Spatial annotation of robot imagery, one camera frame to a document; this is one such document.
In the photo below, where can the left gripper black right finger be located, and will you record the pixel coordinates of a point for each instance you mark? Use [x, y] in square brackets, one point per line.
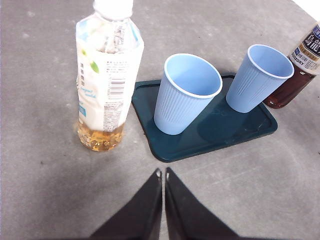
[187, 215]

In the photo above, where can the ribbed blue cup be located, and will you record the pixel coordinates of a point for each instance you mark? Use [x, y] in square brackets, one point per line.
[250, 87]
[180, 110]

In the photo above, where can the pale tea bottle white label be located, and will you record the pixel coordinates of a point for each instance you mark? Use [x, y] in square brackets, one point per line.
[100, 100]

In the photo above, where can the dark oolong tea bottle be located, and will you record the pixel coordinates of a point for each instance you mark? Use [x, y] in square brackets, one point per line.
[292, 85]

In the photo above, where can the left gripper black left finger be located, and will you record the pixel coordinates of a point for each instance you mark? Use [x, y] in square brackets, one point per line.
[140, 215]

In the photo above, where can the dark teal tray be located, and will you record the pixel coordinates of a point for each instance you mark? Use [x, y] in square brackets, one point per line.
[220, 130]

